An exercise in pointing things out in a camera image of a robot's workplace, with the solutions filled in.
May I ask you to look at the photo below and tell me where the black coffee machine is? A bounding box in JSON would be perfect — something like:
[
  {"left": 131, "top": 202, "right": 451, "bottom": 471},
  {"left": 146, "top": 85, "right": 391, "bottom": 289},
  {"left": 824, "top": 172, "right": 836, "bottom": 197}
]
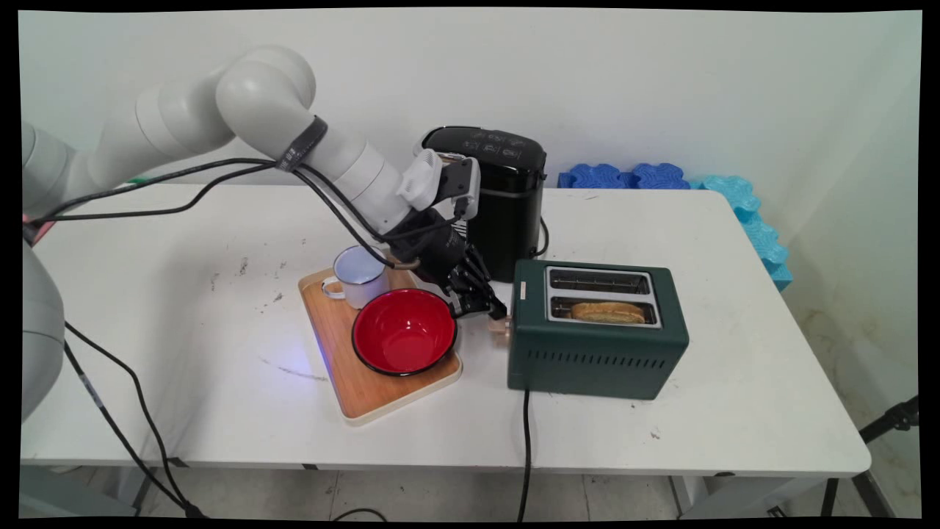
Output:
[{"left": 419, "top": 125, "right": 549, "bottom": 284}]

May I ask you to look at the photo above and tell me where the black toaster power cable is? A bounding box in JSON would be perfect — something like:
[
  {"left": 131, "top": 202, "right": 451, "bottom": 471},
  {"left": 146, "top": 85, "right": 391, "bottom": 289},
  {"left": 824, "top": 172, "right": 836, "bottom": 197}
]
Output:
[{"left": 516, "top": 389, "right": 532, "bottom": 522}]

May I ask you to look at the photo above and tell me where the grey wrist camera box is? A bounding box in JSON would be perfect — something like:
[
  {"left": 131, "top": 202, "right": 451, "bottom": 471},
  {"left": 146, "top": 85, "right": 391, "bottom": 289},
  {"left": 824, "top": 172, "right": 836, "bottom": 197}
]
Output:
[{"left": 399, "top": 148, "right": 482, "bottom": 222}]

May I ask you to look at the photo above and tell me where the toast bread slice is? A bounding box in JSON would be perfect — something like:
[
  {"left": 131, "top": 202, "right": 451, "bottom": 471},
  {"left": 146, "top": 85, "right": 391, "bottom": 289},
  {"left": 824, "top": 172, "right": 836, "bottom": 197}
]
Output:
[{"left": 570, "top": 301, "right": 648, "bottom": 325}]

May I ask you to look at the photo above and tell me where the black tripod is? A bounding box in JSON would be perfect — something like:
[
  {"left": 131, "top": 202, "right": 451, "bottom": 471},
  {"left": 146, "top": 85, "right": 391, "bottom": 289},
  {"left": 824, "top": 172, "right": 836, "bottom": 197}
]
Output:
[{"left": 818, "top": 395, "right": 921, "bottom": 519}]

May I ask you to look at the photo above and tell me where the white enamel mug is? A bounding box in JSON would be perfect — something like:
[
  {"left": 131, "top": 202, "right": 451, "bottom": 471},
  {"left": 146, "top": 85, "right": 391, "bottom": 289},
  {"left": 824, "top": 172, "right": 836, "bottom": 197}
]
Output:
[{"left": 320, "top": 245, "right": 391, "bottom": 310}]

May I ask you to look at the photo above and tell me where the pink foam mat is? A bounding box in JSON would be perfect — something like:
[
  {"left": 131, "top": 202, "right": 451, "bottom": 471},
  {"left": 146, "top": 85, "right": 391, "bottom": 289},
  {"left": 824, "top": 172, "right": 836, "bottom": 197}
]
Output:
[{"left": 22, "top": 215, "right": 57, "bottom": 248}]

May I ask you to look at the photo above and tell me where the dark blue foam mat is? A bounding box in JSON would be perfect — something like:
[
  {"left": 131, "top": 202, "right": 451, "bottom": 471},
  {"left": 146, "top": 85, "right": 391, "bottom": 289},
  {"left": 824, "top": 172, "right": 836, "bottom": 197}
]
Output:
[{"left": 555, "top": 162, "right": 692, "bottom": 191}]

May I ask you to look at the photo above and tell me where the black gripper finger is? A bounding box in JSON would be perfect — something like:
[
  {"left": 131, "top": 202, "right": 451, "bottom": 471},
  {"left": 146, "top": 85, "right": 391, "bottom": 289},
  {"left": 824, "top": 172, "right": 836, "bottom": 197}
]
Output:
[
  {"left": 443, "top": 270, "right": 493, "bottom": 320},
  {"left": 458, "top": 245, "right": 510, "bottom": 320}
]

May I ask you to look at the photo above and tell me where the green two-slot toaster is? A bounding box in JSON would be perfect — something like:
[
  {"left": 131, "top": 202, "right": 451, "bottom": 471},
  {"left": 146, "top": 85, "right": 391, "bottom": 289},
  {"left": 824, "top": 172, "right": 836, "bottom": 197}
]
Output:
[{"left": 506, "top": 259, "right": 690, "bottom": 402}]

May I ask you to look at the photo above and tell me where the black camera cable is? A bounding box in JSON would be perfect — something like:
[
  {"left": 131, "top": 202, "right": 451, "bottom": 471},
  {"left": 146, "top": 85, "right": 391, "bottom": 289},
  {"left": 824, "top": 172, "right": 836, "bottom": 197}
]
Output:
[{"left": 28, "top": 156, "right": 471, "bottom": 519}]

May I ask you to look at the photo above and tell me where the white table frame leg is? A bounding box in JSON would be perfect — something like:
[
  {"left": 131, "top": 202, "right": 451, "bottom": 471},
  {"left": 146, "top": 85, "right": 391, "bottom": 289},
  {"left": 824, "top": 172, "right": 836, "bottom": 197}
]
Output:
[{"left": 670, "top": 474, "right": 816, "bottom": 520}]

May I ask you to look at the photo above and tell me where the red enamel bowl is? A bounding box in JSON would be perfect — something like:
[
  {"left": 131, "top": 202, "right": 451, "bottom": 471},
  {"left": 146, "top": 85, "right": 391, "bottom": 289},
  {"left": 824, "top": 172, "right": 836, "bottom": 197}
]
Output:
[{"left": 350, "top": 287, "right": 459, "bottom": 378}]

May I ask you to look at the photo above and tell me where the wooden serving tray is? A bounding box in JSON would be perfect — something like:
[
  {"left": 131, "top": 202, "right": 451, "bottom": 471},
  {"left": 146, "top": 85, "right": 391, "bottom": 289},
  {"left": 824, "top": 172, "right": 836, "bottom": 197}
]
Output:
[{"left": 297, "top": 266, "right": 464, "bottom": 428}]

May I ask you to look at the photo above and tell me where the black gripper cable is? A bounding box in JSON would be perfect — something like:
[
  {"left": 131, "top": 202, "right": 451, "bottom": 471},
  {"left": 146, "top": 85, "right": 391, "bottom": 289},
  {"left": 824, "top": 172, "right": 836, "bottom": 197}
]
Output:
[{"left": 28, "top": 163, "right": 423, "bottom": 515}]

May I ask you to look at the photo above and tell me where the light blue foam mat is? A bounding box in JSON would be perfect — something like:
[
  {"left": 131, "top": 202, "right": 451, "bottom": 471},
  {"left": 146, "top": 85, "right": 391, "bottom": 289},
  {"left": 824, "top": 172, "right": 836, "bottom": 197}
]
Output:
[{"left": 686, "top": 174, "right": 795, "bottom": 293}]

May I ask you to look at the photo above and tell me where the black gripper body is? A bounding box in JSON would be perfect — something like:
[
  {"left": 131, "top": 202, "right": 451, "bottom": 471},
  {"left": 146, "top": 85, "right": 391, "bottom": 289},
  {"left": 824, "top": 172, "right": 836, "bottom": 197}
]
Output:
[{"left": 380, "top": 209, "right": 472, "bottom": 289}]

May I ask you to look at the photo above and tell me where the black velcro cable strap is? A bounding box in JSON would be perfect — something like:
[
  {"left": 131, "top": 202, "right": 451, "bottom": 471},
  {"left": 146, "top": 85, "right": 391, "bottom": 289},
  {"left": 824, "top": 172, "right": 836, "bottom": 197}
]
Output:
[{"left": 276, "top": 115, "right": 330, "bottom": 173}]

